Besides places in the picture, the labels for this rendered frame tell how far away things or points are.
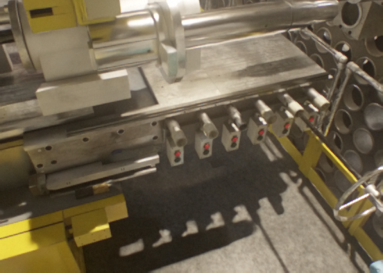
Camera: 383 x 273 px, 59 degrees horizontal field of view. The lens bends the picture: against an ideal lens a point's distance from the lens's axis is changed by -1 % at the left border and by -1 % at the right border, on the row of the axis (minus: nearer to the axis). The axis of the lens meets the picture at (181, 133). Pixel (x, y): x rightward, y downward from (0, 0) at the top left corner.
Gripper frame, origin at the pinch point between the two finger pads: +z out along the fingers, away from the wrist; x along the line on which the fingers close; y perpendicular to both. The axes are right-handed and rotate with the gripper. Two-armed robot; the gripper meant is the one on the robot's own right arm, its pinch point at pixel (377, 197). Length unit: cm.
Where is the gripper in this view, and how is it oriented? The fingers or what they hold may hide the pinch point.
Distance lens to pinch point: 172.3
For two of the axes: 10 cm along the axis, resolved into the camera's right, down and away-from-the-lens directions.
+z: -3.3, -6.5, 6.9
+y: -2.4, 7.6, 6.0
